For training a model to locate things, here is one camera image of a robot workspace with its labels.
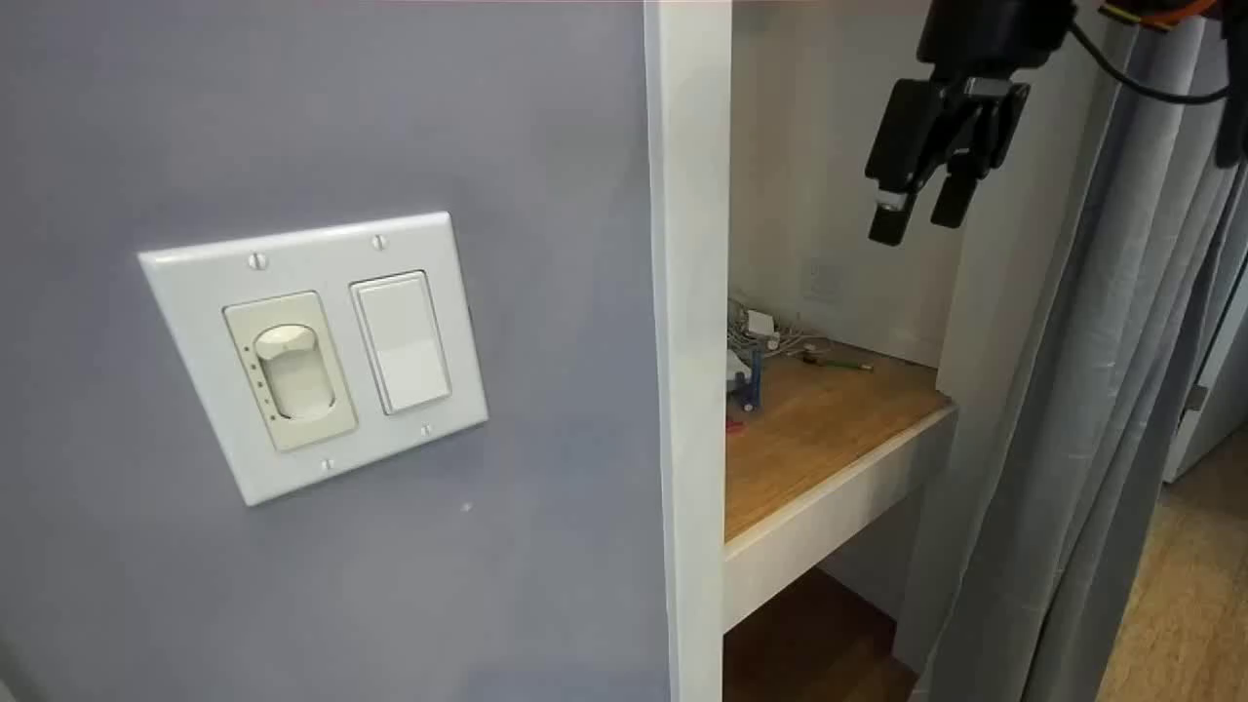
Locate grey curtain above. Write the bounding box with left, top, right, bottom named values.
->
left=888, top=10, right=1248, bottom=702

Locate wooden shelf board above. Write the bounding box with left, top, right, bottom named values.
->
left=722, top=355, right=956, bottom=632

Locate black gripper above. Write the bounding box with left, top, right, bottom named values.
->
left=867, top=0, right=1078, bottom=244

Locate white door frame trim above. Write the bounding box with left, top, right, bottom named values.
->
left=642, top=0, right=733, bottom=702

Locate white double wall switch plate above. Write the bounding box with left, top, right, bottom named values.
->
left=141, top=209, right=486, bottom=507

